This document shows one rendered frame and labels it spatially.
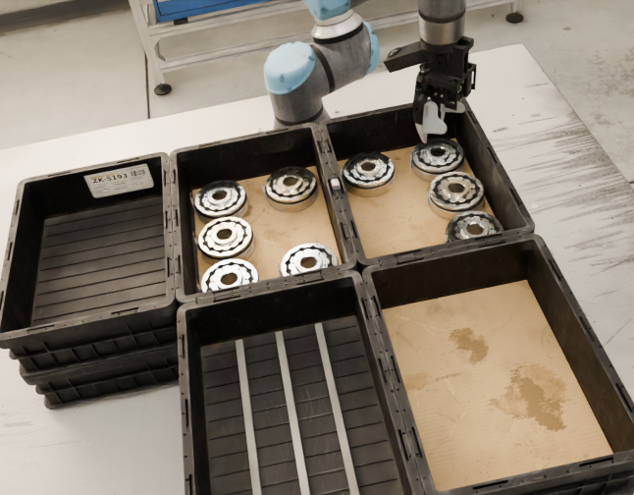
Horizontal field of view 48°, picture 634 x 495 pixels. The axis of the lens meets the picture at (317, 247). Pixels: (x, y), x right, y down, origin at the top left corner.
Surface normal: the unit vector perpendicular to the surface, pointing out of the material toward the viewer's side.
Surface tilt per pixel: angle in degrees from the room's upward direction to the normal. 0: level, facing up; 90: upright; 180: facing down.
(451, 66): 90
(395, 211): 0
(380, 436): 0
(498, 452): 0
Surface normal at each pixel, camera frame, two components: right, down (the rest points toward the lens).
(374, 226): -0.11, -0.67
